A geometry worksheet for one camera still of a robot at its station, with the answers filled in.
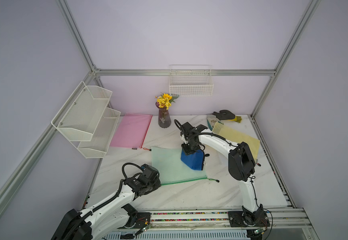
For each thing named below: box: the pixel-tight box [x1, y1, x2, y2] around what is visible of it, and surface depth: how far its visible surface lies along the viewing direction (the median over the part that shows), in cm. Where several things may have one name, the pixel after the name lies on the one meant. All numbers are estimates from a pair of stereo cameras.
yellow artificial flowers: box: [154, 93, 179, 111], surface depth 97 cm
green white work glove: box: [206, 114, 224, 131], surface depth 117 cm
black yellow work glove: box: [212, 109, 242, 123], surface depth 121 cm
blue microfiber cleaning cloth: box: [180, 149, 205, 171], surface depth 93 cm
